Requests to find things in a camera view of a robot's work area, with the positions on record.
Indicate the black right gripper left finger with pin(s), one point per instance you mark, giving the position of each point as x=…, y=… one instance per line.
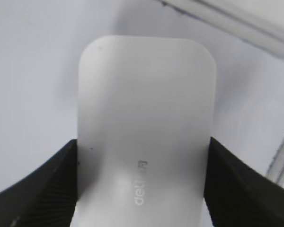
x=45, y=198

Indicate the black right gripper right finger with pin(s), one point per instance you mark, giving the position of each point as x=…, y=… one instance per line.
x=238, y=196

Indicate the white rectangular board eraser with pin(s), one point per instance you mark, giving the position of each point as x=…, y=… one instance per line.
x=145, y=112

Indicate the white magnetic whiteboard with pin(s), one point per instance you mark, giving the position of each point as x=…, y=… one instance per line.
x=41, y=42

